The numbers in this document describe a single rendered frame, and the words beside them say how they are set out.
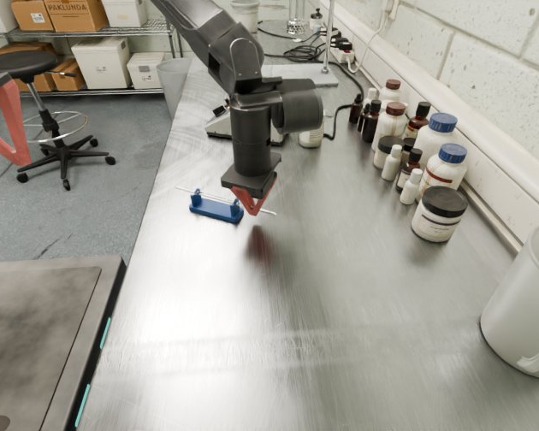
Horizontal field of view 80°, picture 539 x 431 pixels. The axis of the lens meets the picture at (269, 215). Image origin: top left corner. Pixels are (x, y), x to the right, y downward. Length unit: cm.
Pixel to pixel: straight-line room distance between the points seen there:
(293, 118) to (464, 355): 37
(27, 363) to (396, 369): 85
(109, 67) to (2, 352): 241
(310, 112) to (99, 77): 278
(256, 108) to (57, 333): 81
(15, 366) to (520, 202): 111
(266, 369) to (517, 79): 64
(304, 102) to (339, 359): 34
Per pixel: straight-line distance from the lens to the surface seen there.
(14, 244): 200
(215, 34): 48
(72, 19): 306
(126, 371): 47
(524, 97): 74
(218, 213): 59
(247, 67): 46
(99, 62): 311
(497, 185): 70
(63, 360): 99
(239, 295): 48
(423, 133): 71
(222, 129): 83
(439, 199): 59
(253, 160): 47
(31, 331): 108
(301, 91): 48
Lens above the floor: 115
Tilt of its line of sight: 42 degrees down
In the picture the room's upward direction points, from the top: straight up
